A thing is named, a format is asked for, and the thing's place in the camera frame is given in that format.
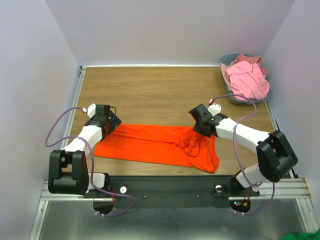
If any orange t shirt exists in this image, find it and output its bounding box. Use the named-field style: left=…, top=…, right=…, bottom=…
left=94, top=123, right=220, bottom=173

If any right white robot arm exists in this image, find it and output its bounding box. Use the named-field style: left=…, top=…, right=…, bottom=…
left=189, top=103, right=298, bottom=195

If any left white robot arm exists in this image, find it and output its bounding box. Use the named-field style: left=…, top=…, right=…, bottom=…
left=48, top=103, right=122, bottom=197

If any teal laundry basket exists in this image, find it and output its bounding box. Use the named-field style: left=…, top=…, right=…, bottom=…
left=219, top=53, right=272, bottom=106

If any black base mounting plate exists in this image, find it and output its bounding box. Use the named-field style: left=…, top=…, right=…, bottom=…
left=82, top=174, right=261, bottom=210

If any dusty pink t shirt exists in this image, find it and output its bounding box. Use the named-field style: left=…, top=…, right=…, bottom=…
left=234, top=54, right=268, bottom=76

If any green cloth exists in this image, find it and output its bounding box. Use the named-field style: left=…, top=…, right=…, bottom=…
left=280, top=231, right=320, bottom=240

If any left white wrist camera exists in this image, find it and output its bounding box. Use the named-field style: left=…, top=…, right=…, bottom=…
left=81, top=103, right=96, bottom=118

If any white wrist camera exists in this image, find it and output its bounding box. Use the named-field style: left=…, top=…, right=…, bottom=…
left=207, top=98, right=222, bottom=116
left=81, top=103, right=96, bottom=118

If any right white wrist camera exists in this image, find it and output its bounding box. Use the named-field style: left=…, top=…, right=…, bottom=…
left=207, top=98, right=222, bottom=116

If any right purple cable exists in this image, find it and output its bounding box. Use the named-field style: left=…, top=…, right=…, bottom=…
left=208, top=93, right=276, bottom=216

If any purple cable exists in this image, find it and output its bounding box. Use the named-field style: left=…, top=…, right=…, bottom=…
left=44, top=106, right=135, bottom=218
left=208, top=93, right=276, bottom=216

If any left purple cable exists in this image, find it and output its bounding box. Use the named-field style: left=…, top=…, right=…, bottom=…
left=44, top=106, right=135, bottom=218

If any right aluminium side rail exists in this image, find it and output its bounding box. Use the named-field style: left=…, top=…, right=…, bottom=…
left=264, top=101, right=298, bottom=179

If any aluminium frame rail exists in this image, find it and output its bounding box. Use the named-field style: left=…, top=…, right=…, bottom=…
left=40, top=178, right=311, bottom=201

